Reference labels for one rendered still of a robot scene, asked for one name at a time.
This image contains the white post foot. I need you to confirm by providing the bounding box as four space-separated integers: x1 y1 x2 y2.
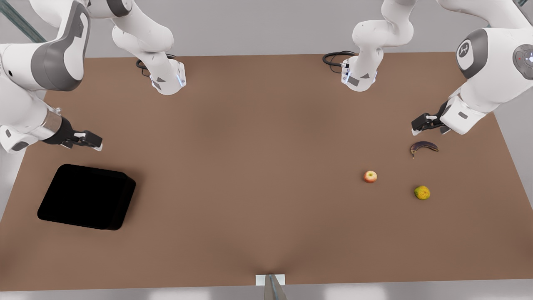
255 274 286 286

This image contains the dark overripe banana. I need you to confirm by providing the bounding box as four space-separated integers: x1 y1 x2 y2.
410 141 439 159

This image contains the black cable loop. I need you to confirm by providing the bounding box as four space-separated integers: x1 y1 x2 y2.
136 54 177 78
322 50 357 75

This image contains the black storage box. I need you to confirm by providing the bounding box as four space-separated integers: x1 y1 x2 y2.
37 164 137 231

